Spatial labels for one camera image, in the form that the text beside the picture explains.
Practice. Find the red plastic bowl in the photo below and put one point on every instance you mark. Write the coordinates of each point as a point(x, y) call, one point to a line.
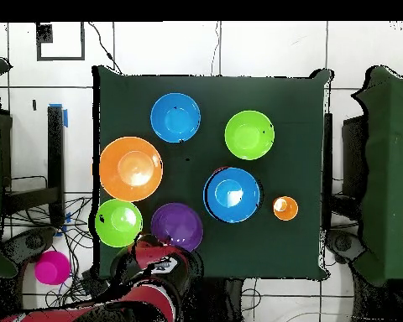
point(220, 168)

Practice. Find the blue plastic bowl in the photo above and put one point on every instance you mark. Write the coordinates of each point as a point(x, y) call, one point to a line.
point(175, 117)
point(232, 194)

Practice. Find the purple plastic bowl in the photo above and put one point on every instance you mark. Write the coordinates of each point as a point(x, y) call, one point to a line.
point(177, 224)

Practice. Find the large orange plastic bowl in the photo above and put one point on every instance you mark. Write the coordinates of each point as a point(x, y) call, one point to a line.
point(131, 168)

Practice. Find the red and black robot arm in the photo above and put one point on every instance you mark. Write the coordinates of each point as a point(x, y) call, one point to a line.
point(147, 295)

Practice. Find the green plastic bowl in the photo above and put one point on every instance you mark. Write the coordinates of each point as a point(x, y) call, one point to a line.
point(249, 135)
point(118, 223)

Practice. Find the orange plastic cup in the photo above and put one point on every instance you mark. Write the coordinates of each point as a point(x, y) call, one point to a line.
point(285, 208)

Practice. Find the dark green tablecloth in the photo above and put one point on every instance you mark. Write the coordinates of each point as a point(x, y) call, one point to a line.
point(288, 100)

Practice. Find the black stand with blue tape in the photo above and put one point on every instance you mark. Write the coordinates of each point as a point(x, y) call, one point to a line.
point(55, 151)

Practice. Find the black power strip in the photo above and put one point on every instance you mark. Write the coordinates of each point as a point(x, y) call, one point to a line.
point(94, 283)

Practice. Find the black box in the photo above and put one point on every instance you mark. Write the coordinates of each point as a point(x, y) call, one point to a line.
point(5, 147)
point(354, 151)

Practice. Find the pink plastic cup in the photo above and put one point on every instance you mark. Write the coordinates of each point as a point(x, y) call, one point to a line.
point(52, 267)

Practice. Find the dark square floor frame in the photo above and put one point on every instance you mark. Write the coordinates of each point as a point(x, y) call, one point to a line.
point(43, 33)

